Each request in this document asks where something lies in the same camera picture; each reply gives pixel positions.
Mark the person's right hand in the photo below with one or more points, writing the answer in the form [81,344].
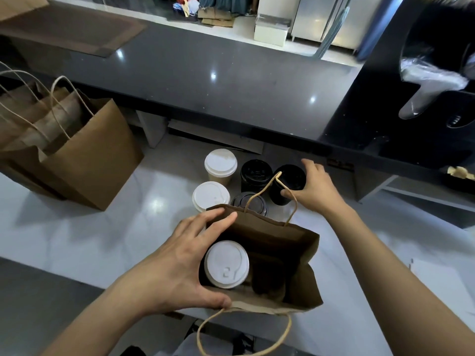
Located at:
[323,192]

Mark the person's left hand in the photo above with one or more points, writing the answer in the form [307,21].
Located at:
[174,274]

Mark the black lid coffee cup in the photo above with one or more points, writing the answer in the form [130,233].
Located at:
[288,178]

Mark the tan coffee cup white lid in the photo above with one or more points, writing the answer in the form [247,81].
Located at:
[226,264]

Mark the group of lidded coffee cups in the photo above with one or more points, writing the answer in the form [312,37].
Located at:
[211,195]

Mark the stack of white paper sheets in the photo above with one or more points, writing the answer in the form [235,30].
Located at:
[445,289]

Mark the person's right forearm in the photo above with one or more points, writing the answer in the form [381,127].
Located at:
[401,285]

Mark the person's white shirt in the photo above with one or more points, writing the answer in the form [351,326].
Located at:
[211,346]

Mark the black acrylic organizer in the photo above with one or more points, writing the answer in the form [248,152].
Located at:
[371,129]

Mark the row of tan tape strips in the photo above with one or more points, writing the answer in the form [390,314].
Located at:
[460,172]

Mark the white support panel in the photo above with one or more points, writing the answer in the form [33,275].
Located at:
[152,128]

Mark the plastic wrapped white pack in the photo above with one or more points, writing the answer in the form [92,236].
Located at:
[430,81]

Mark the blue plastic chair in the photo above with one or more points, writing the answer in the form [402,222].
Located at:
[330,33]

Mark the white box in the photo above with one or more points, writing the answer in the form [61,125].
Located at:
[271,31]

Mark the stainless steel refrigerator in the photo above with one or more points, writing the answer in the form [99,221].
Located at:
[319,18]

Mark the blue window curtain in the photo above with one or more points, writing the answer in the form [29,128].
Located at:
[378,26]

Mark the brown table runner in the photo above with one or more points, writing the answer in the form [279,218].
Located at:
[67,29]

